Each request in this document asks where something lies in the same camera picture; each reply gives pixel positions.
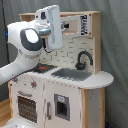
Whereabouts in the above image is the grey fridge door handle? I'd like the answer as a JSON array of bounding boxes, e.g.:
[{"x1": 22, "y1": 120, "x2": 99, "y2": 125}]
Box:
[{"x1": 47, "y1": 102, "x2": 51, "y2": 120}]

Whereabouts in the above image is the right red stove knob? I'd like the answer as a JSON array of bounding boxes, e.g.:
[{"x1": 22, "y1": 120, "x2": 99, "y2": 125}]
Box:
[{"x1": 31, "y1": 81, "x2": 37, "y2": 88}]

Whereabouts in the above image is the grey toy sink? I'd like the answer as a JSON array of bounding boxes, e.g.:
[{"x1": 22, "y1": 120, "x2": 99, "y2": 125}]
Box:
[{"x1": 52, "y1": 68, "x2": 92, "y2": 81}]

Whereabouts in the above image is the oven door with window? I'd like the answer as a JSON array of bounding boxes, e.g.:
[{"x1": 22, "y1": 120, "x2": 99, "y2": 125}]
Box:
[{"x1": 17, "y1": 91, "x2": 37, "y2": 123}]

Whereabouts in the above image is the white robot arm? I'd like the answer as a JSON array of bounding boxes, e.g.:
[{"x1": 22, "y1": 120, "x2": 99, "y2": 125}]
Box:
[{"x1": 0, "y1": 5, "x2": 63, "y2": 85}]

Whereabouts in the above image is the grey ice dispenser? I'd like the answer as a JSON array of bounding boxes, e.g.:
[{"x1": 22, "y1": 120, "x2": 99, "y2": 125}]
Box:
[{"x1": 54, "y1": 94, "x2": 70, "y2": 121}]

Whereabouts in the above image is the wooden toy kitchen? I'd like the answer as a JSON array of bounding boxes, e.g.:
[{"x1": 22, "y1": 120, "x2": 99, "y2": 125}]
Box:
[{"x1": 9, "y1": 11, "x2": 113, "y2": 128}]

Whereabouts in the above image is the grey backdrop curtain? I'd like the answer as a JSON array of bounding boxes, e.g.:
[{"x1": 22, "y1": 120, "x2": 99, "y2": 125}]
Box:
[{"x1": 0, "y1": 0, "x2": 128, "y2": 128}]

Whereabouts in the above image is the black stovetop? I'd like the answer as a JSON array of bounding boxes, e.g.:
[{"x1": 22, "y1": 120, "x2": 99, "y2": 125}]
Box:
[{"x1": 31, "y1": 63, "x2": 59, "y2": 74}]

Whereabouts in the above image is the black toy faucet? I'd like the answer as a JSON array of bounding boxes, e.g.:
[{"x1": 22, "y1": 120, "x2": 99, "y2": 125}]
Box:
[{"x1": 75, "y1": 51, "x2": 93, "y2": 70}]

